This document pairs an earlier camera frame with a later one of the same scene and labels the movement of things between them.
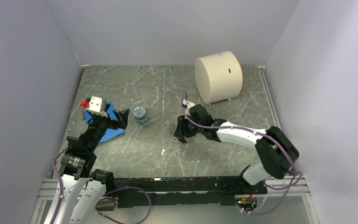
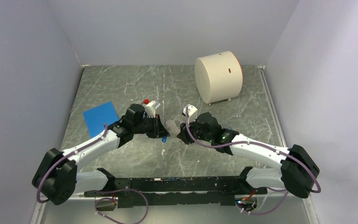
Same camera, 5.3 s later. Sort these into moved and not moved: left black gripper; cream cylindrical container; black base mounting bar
Moved: left black gripper
Not moved: black base mounting bar; cream cylindrical container
